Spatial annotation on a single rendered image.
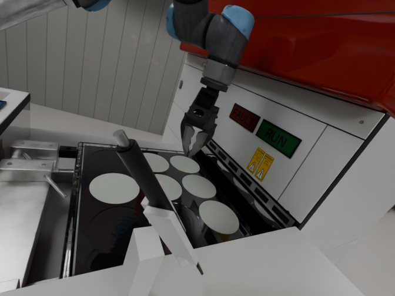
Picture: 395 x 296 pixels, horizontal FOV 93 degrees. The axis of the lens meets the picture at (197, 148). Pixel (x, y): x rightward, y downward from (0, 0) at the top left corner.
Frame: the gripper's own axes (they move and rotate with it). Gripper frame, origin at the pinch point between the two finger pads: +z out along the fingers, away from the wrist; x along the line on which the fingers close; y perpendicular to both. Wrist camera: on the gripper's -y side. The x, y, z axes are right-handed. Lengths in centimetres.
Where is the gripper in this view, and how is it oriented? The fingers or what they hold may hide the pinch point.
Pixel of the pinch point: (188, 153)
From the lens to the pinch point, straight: 52.2
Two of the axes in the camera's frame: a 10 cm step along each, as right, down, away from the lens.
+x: -9.3, -3.6, 0.1
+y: 1.5, -3.5, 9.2
